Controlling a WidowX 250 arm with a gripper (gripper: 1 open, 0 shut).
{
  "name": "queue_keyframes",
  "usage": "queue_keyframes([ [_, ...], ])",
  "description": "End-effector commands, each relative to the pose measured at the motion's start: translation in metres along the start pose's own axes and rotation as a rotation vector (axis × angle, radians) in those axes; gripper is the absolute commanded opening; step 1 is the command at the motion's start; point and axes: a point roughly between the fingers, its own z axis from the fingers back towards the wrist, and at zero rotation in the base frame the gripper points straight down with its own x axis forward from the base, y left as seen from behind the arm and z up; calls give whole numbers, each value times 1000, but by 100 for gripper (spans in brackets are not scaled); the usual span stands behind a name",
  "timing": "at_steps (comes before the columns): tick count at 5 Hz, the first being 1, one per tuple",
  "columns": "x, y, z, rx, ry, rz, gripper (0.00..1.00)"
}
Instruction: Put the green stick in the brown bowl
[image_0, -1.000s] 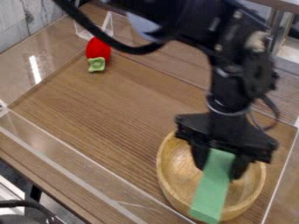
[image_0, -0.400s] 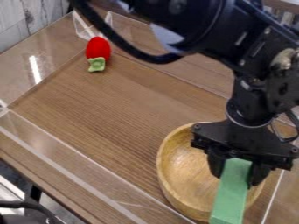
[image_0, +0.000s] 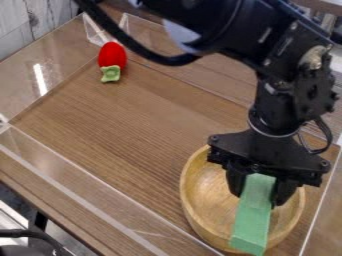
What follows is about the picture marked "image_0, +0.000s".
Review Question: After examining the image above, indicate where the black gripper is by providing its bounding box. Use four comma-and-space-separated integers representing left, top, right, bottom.
208, 129, 330, 207

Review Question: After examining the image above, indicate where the green rectangular block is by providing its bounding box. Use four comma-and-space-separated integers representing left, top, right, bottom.
230, 174, 275, 256

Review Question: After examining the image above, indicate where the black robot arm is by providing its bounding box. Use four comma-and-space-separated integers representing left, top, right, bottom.
75, 0, 339, 206

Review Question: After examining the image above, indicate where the brown wooden bowl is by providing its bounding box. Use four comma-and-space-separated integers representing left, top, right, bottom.
179, 146, 306, 254

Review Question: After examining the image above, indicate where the red toy strawberry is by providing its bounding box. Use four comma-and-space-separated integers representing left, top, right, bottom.
98, 42, 127, 83

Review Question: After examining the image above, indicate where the clear acrylic front wall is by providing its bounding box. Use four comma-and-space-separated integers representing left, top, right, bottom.
0, 115, 223, 256

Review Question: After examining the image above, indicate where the clear acrylic corner bracket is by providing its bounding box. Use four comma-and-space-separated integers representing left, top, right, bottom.
81, 13, 130, 47

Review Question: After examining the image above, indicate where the black cable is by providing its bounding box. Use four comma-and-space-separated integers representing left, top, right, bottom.
0, 229, 68, 256

